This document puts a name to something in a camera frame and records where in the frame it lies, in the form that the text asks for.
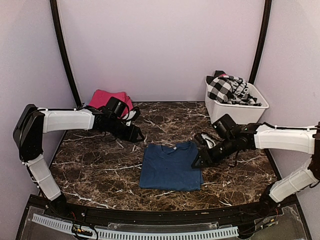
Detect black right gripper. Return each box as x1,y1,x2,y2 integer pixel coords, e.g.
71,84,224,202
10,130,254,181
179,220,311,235
191,135,237,169

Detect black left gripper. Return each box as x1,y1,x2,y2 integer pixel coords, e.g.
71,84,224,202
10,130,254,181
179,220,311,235
107,117,145,143

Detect dark blue garment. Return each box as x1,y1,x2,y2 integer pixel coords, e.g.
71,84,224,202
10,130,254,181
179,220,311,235
138,141,204,192

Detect pink trousers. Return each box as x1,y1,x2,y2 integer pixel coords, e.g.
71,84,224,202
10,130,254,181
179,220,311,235
88,89,133,110

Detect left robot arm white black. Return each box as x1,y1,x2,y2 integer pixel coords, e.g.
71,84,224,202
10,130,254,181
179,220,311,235
13,103,145,218

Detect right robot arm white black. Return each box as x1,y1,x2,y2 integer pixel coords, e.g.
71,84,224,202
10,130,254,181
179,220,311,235
191,119,320,217

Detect white plastic laundry bin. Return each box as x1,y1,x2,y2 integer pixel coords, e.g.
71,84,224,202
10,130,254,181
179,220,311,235
205,83,269,125

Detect black white checkered shirt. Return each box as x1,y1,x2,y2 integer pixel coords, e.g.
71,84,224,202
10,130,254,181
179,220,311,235
205,70,232,104

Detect black shirt white lettering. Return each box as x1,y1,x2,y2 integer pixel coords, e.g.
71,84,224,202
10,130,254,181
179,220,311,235
224,75,256,106

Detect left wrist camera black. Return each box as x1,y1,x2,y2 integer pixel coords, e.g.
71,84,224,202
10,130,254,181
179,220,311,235
103,96,129,118

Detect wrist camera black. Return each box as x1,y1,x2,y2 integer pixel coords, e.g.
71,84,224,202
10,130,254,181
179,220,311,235
212,113,239,139
103,96,129,118

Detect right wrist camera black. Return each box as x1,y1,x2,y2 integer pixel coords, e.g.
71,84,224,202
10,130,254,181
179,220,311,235
212,113,239,139

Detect white slotted cable duct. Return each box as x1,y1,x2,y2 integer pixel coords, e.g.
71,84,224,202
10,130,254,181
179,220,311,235
31,213,239,240

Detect black curved front rail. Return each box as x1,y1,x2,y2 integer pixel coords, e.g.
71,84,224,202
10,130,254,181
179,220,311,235
41,202,276,226

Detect left black corner post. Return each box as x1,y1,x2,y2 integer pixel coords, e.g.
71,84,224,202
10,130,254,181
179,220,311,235
49,0,82,107

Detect black corner post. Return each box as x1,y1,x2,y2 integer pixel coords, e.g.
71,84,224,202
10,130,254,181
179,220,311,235
49,0,82,107
248,0,273,85

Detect right black corner post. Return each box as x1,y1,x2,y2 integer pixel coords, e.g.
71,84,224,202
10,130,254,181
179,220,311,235
248,0,273,85

